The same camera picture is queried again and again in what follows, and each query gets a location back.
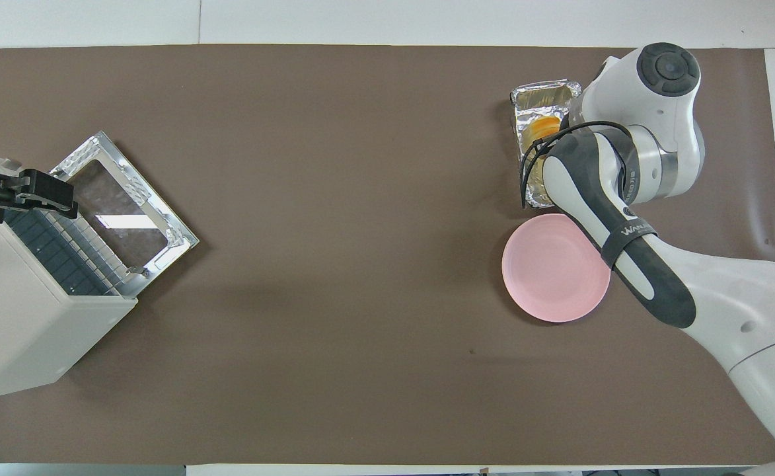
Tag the golden ridged bread loaf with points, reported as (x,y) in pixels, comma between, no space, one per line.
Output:
(546,127)

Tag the aluminium foil baking tray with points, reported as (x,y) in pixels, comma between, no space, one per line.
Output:
(546,96)

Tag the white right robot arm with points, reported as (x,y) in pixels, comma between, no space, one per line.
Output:
(651,112)

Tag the glass oven door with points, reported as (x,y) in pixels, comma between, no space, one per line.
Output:
(123,218)

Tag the cream toaster oven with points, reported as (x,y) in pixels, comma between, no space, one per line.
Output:
(24,330)

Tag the brown table mat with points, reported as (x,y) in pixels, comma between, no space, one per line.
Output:
(361,264)

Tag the pink round plate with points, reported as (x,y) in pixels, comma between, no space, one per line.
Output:
(552,271)

